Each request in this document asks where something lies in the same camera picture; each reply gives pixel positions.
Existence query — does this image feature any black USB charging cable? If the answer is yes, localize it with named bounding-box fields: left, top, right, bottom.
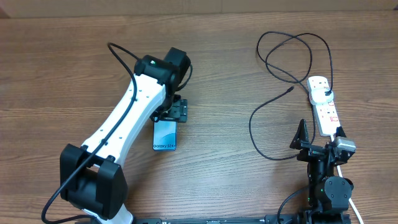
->
left=248, top=30, right=334, bottom=162

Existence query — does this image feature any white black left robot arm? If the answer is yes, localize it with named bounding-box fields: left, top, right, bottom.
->
left=55, top=48, right=192, bottom=223

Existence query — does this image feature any white power strip cord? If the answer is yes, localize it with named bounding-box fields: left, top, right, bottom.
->
left=329, top=134, right=364, bottom=224

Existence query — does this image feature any white power strip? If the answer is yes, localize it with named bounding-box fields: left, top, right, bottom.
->
left=307, top=76, right=341, bottom=136

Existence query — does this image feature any blue Galaxy smartphone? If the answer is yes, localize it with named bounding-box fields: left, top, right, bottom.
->
left=152, top=121, right=177, bottom=151

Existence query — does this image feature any white charger plug adapter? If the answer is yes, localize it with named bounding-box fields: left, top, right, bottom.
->
left=309, top=88, right=334, bottom=105

